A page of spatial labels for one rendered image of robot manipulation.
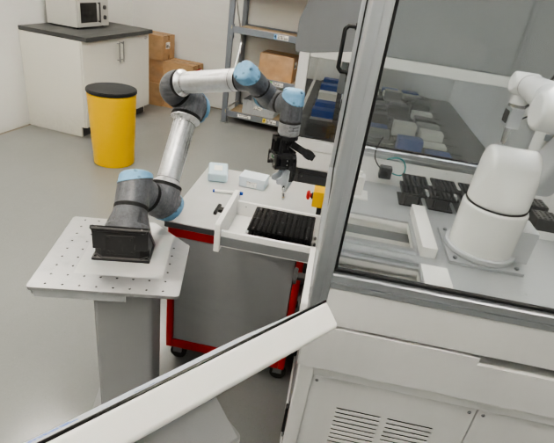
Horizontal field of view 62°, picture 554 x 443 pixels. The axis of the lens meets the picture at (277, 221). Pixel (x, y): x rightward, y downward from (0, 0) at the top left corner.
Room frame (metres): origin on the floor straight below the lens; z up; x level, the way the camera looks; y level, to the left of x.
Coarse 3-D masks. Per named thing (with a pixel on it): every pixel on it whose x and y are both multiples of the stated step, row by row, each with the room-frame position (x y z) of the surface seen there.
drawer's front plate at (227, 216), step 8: (232, 200) 1.49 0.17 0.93; (224, 208) 1.42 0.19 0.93; (232, 208) 1.48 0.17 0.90; (224, 216) 1.37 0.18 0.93; (232, 216) 1.50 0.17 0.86; (216, 224) 1.31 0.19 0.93; (224, 224) 1.37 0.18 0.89; (216, 232) 1.31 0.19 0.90; (216, 240) 1.31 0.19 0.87; (216, 248) 1.31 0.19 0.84
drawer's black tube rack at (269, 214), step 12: (264, 216) 1.46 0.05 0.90; (276, 216) 1.48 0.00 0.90; (288, 216) 1.49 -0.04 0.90; (300, 216) 1.50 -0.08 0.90; (264, 228) 1.38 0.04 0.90; (276, 228) 1.39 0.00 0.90; (288, 228) 1.40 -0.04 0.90; (300, 228) 1.42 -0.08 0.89; (312, 228) 1.43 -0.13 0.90; (288, 240) 1.37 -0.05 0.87; (300, 240) 1.38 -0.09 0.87
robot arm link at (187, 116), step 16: (192, 96) 1.74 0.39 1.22; (176, 112) 1.71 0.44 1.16; (192, 112) 1.72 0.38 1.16; (208, 112) 1.80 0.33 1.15; (176, 128) 1.68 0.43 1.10; (192, 128) 1.71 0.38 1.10; (176, 144) 1.63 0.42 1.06; (176, 160) 1.60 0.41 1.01; (160, 176) 1.55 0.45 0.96; (176, 176) 1.57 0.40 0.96; (176, 192) 1.52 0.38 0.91; (160, 208) 1.45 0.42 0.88; (176, 208) 1.50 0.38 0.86
